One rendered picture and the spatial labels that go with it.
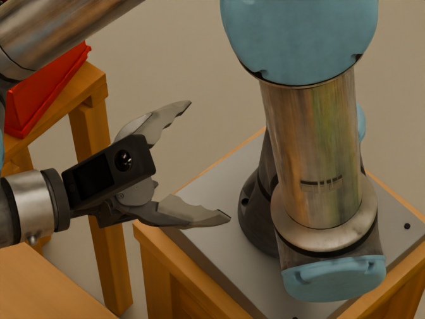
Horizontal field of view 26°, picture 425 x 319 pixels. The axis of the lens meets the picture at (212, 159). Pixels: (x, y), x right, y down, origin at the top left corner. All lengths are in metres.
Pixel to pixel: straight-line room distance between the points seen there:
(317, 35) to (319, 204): 0.27
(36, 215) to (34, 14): 0.22
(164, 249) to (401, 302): 0.37
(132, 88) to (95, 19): 1.73
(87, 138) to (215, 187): 0.42
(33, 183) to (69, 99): 0.55
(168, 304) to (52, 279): 0.26
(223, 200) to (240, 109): 1.30
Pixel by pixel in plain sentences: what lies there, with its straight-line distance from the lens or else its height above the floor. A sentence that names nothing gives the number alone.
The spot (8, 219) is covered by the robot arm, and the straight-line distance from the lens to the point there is 0.99.
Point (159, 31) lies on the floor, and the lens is 2.78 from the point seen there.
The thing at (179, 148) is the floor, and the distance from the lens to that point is 2.48.
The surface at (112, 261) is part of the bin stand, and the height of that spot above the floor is 0.24.
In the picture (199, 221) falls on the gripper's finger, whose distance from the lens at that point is 1.05.
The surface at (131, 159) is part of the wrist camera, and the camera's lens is 0.96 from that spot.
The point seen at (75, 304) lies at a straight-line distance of 1.20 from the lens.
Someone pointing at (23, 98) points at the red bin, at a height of 0.88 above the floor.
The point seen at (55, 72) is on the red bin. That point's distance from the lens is 1.51.
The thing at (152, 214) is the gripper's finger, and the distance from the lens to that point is 1.04.
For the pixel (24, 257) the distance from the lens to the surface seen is 1.25.
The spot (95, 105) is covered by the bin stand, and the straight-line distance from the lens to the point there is 1.60.
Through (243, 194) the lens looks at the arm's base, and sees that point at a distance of 1.26.
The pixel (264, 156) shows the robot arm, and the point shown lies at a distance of 1.15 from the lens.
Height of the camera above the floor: 1.94
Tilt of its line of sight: 52 degrees down
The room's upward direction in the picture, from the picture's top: straight up
